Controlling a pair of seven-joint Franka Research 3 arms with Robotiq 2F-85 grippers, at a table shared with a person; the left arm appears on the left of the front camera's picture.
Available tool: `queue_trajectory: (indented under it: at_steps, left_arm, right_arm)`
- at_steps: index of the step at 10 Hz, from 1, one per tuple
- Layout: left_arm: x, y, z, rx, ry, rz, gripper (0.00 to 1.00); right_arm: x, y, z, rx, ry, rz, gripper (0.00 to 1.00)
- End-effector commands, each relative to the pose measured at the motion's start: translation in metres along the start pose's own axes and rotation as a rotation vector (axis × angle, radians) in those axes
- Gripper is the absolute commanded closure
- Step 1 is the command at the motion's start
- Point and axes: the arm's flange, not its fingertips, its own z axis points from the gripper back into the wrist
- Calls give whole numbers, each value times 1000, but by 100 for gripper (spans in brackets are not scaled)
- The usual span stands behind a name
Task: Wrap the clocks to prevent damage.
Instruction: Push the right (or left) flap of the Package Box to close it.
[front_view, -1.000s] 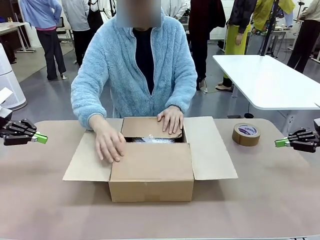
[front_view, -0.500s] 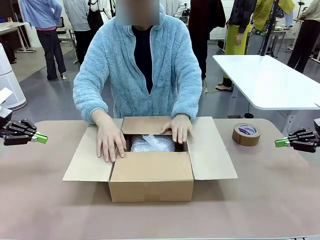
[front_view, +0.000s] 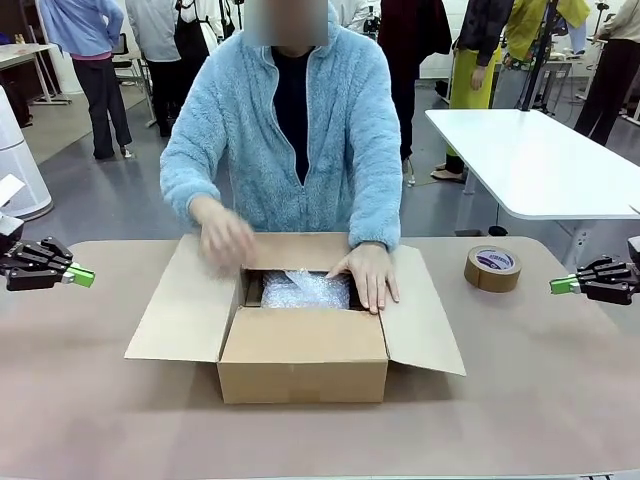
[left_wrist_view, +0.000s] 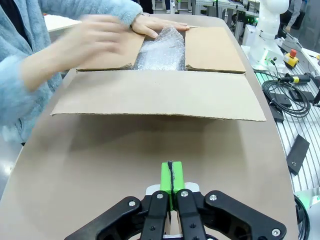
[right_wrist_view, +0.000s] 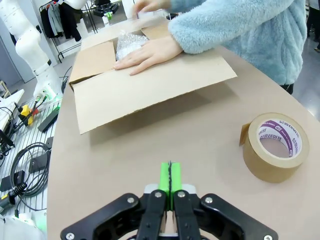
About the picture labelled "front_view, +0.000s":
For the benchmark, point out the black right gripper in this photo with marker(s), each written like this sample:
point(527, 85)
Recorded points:
point(635, 270)

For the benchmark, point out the person in yellow-green jacket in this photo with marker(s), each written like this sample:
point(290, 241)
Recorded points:
point(530, 25)

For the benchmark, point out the black light stand pole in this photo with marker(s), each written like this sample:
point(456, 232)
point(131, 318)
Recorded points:
point(231, 15)

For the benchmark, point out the person with yellow apron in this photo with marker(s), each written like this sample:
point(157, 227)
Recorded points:
point(472, 80)

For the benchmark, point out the brown packing tape roll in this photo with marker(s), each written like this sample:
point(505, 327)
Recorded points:
point(492, 280)

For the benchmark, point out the person in dark red top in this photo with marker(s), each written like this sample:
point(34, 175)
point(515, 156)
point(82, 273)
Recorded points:
point(410, 50)

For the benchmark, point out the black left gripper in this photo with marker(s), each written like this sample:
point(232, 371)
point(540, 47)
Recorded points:
point(5, 255)

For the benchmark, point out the white cylindrical pedestal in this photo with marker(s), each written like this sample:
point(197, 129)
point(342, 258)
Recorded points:
point(20, 165)

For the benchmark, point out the person in beige top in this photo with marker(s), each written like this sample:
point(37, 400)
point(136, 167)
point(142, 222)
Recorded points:
point(610, 90)

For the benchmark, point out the person's right forearm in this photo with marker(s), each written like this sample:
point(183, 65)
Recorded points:
point(185, 185)

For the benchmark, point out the person's left forearm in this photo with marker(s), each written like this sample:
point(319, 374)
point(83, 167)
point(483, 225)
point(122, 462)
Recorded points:
point(375, 210)

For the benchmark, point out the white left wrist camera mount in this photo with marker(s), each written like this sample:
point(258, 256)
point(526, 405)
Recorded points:
point(10, 192)

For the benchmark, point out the brown cardboard box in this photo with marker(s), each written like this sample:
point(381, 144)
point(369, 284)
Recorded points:
point(300, 360)

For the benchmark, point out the person's left hand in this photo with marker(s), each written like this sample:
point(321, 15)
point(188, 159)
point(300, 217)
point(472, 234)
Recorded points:
point(372, 275)

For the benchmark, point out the person with black apron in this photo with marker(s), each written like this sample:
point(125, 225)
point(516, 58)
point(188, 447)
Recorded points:
point(192, 35)

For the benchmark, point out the person's right hand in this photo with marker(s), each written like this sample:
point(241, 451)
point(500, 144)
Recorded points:
point(227, 240)

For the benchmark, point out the person in blue fleece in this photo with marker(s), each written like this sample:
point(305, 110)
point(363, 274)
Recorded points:
point(240, 125)

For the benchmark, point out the bubble wrap bundle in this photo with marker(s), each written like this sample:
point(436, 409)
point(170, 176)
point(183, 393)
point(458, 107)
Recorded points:
point(305, 295)

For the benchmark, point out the black tripod stand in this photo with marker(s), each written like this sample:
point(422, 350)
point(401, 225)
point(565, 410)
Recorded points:
point(537, 55)

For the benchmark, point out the large white table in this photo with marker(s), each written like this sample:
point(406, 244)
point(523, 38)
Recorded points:
point(540, 165)

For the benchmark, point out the person in blue shirt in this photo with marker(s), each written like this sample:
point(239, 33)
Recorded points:
point(85, 30)

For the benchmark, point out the person in long white coat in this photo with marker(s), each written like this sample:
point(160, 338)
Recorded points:
point(360, 12)

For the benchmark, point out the person in white jacket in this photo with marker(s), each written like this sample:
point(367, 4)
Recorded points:
point(155, 30)

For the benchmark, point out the light wooden table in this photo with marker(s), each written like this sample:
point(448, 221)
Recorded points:
point(25, 50)

